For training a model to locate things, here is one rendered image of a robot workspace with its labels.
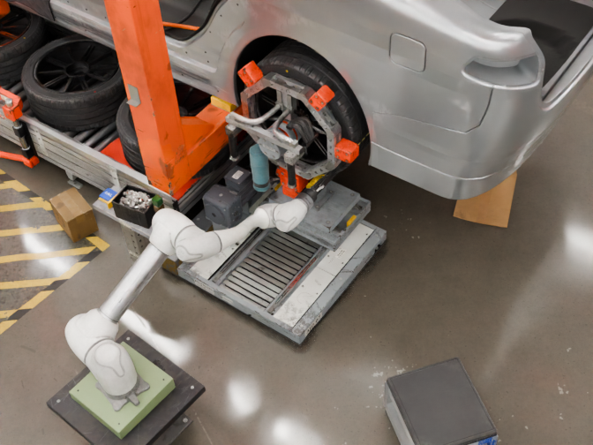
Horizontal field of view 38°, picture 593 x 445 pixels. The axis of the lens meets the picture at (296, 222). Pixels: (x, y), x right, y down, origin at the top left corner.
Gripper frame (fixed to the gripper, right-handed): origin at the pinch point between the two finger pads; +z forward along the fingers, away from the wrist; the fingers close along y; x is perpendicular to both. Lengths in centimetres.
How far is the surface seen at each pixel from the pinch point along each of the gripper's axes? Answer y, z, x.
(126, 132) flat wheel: -93, -23, 74
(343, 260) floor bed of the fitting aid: -33, -4, -47
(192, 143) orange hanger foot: -43, -24, 51
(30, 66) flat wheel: -156, -10, 137
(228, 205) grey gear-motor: -48, -28, 15
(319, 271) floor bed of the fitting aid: -37, -17, -42
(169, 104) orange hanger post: -17, -36, 74
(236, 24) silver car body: 3, 8, 84
